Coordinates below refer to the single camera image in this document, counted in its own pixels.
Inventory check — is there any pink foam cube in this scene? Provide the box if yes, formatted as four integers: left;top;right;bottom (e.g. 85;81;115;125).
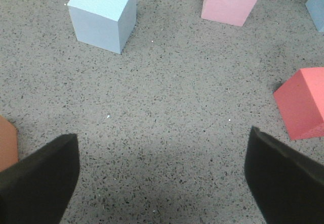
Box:
201;0;257;27

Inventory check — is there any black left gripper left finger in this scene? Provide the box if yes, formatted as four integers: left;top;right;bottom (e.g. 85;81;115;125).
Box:
1;134;80;223

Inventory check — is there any orange foam cube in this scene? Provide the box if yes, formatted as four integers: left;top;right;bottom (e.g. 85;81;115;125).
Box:
0;116;18;171

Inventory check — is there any light blue foam cube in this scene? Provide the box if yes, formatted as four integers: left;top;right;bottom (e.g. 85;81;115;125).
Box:
67;0;137;54
305;0;324;32

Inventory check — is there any red textured foam cube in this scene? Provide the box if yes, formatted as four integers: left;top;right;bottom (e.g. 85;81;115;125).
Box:
273;67;323;140

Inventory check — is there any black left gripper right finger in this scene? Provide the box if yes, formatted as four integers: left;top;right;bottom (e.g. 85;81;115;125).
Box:
245;126;323;223

